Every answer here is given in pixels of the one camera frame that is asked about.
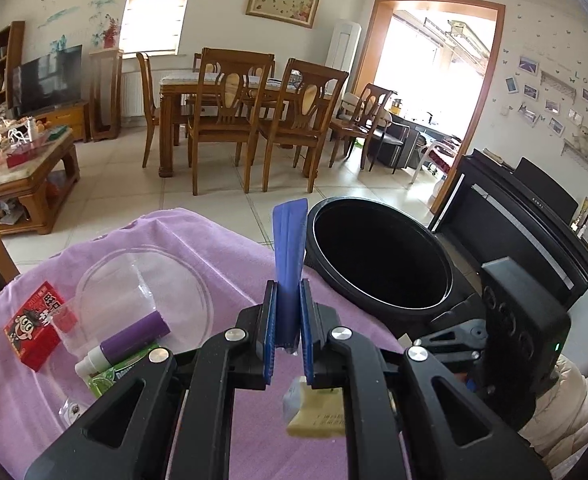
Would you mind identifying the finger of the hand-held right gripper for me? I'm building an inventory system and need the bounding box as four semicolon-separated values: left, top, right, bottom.
450;360;492;402
403;296;487;361

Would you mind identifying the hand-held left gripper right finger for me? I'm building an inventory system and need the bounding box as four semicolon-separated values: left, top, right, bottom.
299;279;555;480

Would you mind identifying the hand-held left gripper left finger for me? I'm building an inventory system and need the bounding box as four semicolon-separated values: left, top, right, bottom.
24;280;279;480

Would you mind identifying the blue plastic wrapper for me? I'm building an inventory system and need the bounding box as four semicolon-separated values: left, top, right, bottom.
272;200;309;356

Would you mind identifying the pale yellow packet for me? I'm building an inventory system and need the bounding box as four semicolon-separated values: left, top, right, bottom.
281;379;348;439

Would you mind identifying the black waste bin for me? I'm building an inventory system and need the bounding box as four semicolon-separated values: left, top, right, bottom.
304;197;468;337

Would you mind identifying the purple and white tube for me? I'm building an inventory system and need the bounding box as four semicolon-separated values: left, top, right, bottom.
74;310;171;377

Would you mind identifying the clear plastic cup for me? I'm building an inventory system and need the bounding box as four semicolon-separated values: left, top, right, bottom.
54;290;153;361

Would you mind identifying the green gum packet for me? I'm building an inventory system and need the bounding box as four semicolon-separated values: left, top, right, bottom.
88;342;175;398

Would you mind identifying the small clear wrapper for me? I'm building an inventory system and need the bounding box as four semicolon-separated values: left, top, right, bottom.
58;399;85;423

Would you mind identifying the red cartoon carton box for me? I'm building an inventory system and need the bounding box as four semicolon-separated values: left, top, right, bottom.
4;280;80;372

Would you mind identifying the person's right forearm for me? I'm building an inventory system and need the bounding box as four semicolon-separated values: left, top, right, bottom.
518;352;588;480

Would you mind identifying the purple cloth with white print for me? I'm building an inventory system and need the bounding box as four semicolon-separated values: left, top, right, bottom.
0;208;409;480

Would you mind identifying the black upright piano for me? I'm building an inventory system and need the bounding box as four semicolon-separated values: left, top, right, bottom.
428;147;588;312

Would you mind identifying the white plastic chair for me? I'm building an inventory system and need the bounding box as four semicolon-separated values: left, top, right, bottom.
413;139;463;187

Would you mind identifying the wooden dining table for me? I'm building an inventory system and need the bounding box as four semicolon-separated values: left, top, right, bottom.
158;71;343;179

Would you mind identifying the white radiator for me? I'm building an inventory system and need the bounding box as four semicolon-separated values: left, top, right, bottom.
122;71;162;117

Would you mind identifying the white standing air conditioner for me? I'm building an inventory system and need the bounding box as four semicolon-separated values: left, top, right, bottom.
325;20;363;97

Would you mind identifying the wooden coffee table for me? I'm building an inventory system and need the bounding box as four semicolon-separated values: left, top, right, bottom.
0;127;82;236

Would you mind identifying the tall wooden plant stand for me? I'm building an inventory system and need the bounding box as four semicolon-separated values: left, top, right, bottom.
90;49;124;142

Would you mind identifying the wooden television stand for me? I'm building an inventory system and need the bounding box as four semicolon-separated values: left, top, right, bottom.
21;101;90;144

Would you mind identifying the red tissue box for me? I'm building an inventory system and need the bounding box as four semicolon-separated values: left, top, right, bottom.
5;151;40;169

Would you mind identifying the framed floral picture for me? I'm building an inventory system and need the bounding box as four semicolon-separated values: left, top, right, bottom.
246;0;322;29

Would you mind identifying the flat screen television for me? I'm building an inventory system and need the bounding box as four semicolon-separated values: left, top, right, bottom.
12;45;83;118

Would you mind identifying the red potted plant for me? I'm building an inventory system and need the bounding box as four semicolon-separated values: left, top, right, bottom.
101;15;121;50

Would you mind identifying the window with striped blind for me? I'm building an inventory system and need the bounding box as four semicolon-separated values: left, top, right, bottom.
120;0;197;57

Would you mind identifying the group of wall photos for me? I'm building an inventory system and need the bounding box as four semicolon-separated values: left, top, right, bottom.
503;54;588;172

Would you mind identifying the wooden door frame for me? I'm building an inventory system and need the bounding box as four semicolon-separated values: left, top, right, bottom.
361;0;506;198

